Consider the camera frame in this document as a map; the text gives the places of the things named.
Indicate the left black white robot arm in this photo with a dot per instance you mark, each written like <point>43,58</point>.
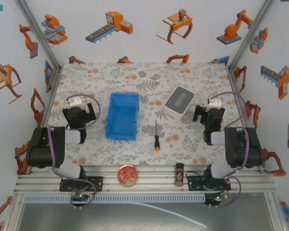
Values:
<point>42,144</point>

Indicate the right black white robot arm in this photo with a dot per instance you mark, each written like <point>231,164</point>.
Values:
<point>243,146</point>

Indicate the blue plastic bin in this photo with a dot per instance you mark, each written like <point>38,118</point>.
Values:
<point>122,115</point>

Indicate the white grey rectangular box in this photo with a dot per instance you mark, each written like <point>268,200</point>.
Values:
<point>179,103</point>

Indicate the small brown spice jar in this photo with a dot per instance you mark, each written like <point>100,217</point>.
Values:
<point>179,175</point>

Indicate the round red gold tin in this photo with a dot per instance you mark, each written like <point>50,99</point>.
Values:
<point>128,175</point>

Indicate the left black circuit board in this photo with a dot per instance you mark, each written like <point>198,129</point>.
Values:
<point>80,198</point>

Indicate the black circuit board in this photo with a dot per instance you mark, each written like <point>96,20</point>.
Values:
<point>213,199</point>
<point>80,198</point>

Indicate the right black circuit board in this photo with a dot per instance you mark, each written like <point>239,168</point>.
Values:
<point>213,199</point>

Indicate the thin white tube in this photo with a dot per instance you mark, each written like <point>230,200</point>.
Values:
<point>173,211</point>

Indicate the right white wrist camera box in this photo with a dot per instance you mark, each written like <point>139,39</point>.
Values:
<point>214,104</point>

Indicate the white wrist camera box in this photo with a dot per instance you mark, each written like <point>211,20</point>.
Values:
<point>214,104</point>
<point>73,101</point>

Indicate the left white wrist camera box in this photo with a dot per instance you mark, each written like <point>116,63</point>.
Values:
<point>73,101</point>

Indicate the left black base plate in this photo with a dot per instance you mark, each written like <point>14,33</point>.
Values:
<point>96,184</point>

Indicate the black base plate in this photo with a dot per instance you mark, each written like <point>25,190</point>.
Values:
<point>96,184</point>
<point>195,183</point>

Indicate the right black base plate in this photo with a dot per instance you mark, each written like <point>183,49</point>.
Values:
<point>195,183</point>

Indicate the aluminium rail table frame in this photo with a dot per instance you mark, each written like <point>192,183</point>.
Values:
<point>149,180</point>

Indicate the left aluminium corner post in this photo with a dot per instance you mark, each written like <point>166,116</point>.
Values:
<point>38,36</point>

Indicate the aluminium corner post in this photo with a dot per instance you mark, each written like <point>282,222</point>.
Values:
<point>38,36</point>
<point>250,36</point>

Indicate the right aluminium corner post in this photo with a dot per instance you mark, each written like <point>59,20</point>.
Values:
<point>250,36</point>

